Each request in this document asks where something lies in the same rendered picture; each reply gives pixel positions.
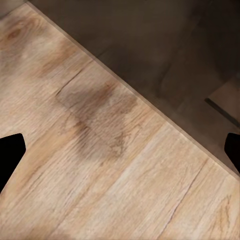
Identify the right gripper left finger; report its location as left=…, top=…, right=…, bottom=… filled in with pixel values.
left=0, top=133, right=26, bottom=193

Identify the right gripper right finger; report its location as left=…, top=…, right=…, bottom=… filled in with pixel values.
left=224, top=132, right=240, bottom=173

